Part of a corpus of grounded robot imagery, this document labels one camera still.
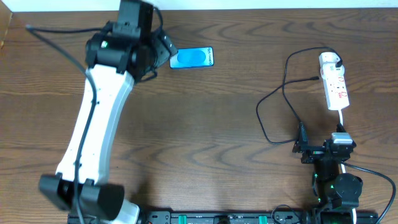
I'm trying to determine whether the white power strip cord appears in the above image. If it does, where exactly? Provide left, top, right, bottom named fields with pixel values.
left=338, top=108, right=358, bottom=224

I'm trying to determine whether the white USB charger adapter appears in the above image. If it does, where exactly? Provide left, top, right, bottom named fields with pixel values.
left=318, top=52, right=345, bottom=80

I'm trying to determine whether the blue Galaxy smartphone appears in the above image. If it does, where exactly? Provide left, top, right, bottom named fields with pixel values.
left=170, top=46, right=215, bottom=69

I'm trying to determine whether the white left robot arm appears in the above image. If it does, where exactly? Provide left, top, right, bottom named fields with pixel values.
left=39, top=0, right=177, bottom=223

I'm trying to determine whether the white power strip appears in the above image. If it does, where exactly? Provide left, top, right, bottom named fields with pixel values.
left=322, top=75, right=349, bottom=111

